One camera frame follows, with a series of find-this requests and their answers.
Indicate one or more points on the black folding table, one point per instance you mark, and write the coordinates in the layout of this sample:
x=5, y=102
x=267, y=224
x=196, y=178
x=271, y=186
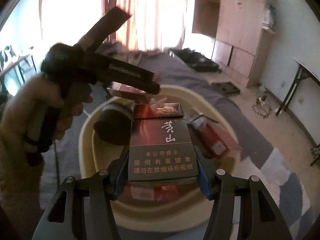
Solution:
x=302, y=74

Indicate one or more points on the black bag on floor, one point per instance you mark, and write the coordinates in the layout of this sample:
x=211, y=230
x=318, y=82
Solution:
x=195, y=60

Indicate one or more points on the bright red cigarette carton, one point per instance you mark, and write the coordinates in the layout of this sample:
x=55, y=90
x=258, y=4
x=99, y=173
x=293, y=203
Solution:
x=214, y=137

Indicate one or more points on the light wooden wardrobe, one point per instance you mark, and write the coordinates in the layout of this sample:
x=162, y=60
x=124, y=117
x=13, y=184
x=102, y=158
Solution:
x=241, y=41

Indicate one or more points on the person's left hand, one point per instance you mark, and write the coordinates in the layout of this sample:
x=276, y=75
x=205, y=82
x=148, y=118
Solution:
x=23, y=116

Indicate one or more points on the red and white cigarette pack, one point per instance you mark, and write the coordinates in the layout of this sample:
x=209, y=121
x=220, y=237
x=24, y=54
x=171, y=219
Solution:
x=151, y=194

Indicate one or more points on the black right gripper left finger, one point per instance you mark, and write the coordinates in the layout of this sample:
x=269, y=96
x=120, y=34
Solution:
x=64, y=218

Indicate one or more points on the blue white checkered rug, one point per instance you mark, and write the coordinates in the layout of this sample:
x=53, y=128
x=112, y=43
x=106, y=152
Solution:
x=285, y=188

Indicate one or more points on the dark red cigarette box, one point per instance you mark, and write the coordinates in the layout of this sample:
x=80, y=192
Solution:
x=127, y=92

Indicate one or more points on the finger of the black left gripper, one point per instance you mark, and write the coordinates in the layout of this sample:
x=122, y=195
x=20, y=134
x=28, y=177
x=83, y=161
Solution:
x=132, y=83
x=103, y=62

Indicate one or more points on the black Huangshan cigarette box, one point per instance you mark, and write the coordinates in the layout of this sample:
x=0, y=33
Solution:
x=161, y=151

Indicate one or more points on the black foam tray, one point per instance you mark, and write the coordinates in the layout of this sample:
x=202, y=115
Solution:
x=226, y=88

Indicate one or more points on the red striped curtain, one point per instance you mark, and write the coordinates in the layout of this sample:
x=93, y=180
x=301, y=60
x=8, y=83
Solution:
x=123, y=12

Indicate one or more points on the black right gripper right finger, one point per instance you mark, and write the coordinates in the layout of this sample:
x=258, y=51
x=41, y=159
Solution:
x=260, y=218

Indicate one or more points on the cream plastic basin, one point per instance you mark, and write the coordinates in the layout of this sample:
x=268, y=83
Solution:
x=190, y=210

